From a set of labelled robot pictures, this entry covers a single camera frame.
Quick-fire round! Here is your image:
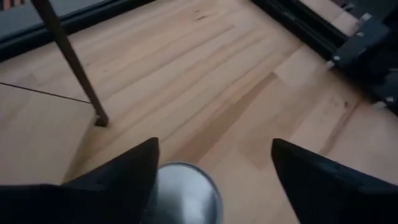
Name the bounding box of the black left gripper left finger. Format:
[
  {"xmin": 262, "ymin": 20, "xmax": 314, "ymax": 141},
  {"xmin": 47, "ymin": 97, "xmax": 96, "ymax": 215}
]
[{"xmin": 61, "ymin": 137, "xmax": 160, "ymax": 224}]

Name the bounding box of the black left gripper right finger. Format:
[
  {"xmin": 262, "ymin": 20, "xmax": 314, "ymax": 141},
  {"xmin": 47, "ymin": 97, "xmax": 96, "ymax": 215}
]
[{"xmin": 271, "ymin": 138, "xmax": 398, "ymax": 224}]

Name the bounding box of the green oranges label can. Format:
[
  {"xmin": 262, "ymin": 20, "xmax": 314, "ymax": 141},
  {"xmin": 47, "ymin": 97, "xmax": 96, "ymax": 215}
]
[{"xmin": 148, "ymin": 161, "xmax": 224, "ymax": 224}]

